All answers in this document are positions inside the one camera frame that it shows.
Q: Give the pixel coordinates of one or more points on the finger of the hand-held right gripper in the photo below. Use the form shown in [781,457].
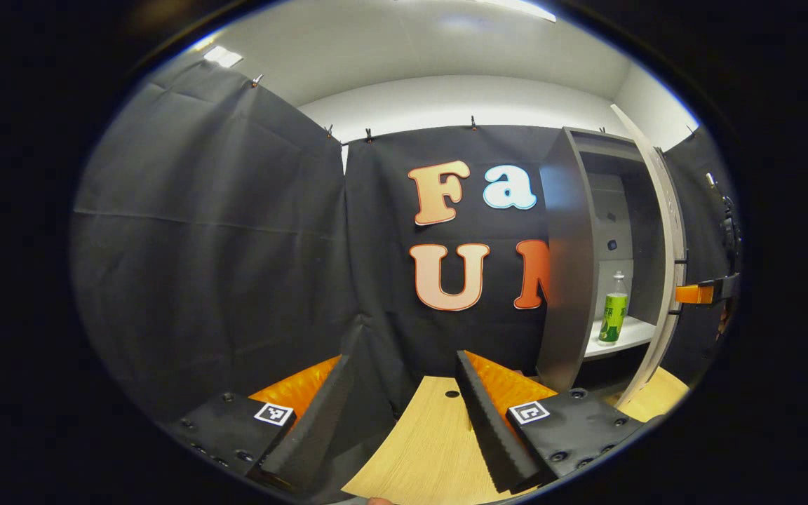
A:
[695,294]

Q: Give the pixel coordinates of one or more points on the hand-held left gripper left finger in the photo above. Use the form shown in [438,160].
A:
[316,428]

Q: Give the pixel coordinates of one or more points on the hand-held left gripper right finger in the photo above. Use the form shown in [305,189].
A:
[492,428]

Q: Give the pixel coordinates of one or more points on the beige cabinet door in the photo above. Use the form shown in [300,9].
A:
[675,231]

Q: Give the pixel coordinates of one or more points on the green label bottle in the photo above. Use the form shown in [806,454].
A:
[613,315]

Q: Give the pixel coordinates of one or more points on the grey cabinet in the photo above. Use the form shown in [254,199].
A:
[569,280]

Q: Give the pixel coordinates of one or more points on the black backdrop cloth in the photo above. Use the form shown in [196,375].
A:
[236,245]

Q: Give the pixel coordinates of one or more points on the ceiling light panel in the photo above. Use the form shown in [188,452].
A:
[223,56]

